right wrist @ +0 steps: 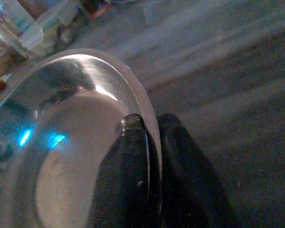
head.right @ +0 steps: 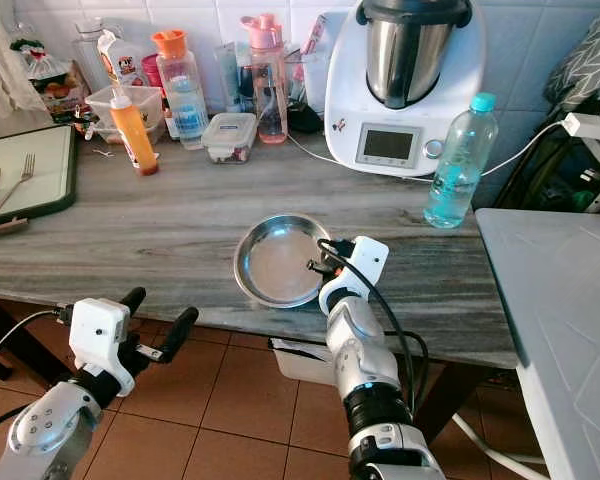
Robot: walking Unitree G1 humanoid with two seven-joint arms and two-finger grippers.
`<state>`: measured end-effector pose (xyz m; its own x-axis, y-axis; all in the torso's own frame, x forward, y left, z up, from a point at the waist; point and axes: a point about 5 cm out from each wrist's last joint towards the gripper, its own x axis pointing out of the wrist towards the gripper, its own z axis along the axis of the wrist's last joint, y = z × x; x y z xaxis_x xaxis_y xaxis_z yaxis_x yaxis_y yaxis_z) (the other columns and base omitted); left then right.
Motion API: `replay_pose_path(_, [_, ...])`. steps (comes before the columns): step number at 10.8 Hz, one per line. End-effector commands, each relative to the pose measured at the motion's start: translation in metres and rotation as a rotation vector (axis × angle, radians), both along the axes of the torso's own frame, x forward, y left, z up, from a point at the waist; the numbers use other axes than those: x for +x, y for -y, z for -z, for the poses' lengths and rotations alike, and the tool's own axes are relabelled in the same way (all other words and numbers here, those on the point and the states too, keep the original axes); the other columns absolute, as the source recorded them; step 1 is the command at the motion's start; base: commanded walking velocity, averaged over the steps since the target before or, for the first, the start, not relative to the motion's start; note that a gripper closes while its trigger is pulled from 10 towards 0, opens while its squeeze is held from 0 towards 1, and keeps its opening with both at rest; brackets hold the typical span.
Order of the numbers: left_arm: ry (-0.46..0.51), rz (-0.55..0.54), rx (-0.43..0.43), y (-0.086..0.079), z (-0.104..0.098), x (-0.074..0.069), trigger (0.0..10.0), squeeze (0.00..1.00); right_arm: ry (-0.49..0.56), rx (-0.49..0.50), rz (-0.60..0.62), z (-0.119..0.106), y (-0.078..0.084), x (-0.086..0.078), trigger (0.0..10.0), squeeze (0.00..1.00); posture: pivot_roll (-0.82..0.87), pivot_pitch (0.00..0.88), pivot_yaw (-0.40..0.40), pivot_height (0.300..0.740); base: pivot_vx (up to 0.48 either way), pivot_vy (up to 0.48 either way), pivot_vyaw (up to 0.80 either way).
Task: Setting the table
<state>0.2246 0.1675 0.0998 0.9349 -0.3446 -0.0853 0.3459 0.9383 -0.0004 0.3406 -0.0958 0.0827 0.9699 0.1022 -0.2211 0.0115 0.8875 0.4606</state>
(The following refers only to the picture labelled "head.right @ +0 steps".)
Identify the round steel plate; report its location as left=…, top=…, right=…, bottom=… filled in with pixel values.
left=233, top=214, right=333, bottom=308

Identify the grey top wooden table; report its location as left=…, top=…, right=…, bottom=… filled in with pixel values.
left=0, top=125, right=521, bottom=446

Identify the white plastic storage tub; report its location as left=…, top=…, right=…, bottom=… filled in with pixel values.
left=268, top=335, right=341, bottom=386

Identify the brown wooden stick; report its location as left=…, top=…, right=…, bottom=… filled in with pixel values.
left=0, top=213, right=33, bottom=241

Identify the green rimmed white tray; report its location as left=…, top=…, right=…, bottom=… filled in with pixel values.
left=0, top=125, right=79, bottom=228

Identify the small lidded food container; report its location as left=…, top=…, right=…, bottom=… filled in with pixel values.
left=202, top=112, right=257, bottom=164

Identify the orange sauce squeeze bottle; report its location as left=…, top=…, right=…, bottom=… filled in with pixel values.
left=110, top=88, right=159, bottom=177

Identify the steel fork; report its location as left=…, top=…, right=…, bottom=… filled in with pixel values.
left=0, top=153, right=38, bottom=219

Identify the white kitchen cooking appliance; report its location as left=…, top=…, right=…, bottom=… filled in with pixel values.
left=325, top=0, right=488, bottom=181

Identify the clear water bottle blue cap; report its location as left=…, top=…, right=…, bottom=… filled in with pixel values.
left=423, top=92, right=499, bottom=229

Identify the pink drinking bottle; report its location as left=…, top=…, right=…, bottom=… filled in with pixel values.
left=240, top=13, right=288, bottom=144

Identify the clear open plastic container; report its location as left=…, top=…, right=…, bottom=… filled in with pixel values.
left=85, top=85, right=166, bottom=144

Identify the clear bottle orange cap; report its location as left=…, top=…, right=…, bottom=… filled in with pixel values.
left=150, top=28, right=206, bottom=151

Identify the fruit print snack bag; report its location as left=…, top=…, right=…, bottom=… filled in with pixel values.
left=12, top=40, right=89, bottom=123

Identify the black bag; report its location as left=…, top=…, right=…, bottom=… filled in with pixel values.
left=490, top=120, right=600, bottom=211

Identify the white plastic folding table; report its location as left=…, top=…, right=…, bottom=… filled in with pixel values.
left=475, top=207, right=600, bottom=480

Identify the white printed pouch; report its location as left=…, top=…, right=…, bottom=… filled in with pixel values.
left=95, top=30, right=153, bottom=96

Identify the white lace curtain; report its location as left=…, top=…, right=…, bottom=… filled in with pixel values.
left=0, top=0, right=46, bottom=116

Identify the grey patterned cloth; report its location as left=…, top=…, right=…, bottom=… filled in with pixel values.
left=545, top=10, right=600, bottom=111

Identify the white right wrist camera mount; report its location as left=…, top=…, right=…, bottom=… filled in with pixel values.
left=318, top=236, right=391, bottom=316

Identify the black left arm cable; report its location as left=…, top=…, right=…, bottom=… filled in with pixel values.
left=0, top=308, right=71, bottom=446

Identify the white power cable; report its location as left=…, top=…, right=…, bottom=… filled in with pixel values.
left=280, top=112, right=600, bottom=186

